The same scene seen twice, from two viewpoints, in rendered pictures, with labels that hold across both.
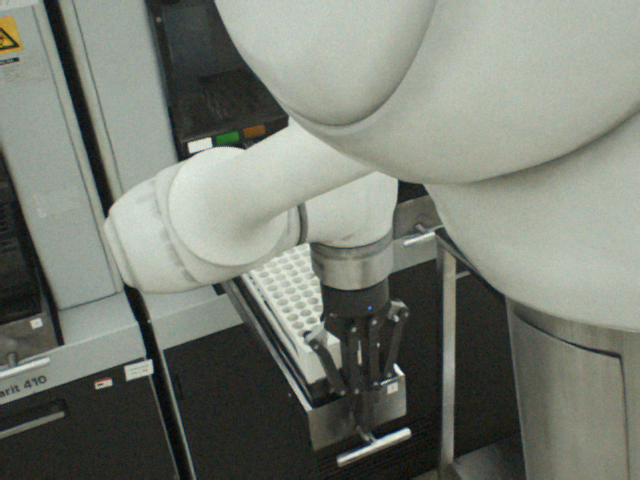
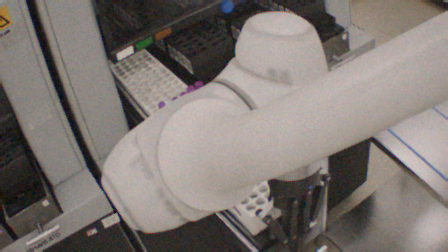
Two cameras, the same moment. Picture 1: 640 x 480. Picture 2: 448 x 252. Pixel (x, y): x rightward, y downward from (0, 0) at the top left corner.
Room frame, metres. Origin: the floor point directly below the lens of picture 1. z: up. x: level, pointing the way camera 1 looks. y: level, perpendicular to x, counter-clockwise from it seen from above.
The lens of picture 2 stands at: (0.23, 0.09, 1.48)
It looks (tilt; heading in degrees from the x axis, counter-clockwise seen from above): 42 degrees down; 355
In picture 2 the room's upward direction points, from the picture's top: 12 degrees counter-clockwise
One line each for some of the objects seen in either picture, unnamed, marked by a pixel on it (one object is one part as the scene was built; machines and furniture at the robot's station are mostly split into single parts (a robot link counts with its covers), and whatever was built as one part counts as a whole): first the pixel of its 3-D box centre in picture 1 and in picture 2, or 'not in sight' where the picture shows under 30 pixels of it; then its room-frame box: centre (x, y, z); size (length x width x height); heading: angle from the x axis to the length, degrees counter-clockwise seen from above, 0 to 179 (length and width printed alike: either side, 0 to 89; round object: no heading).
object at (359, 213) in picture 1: (332, 162); (276, 81); (0.66, -0.02, 1.14); 0.13 x 0.11 x 0.16; 117
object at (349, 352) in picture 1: (349, 353); (288, 215); (0.66, -0.02, 0.89); 0.04 x 0.01 x 0.11; 21
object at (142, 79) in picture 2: not in sight; (148, 86); (1.15, 0.15, 0.83); 0.30 x 0.10 x 0.06; 21
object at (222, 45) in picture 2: not in sight; (211, 56); (1.17, 0.00, 0.85); 0.12 x 0.02 x 0.06; 111
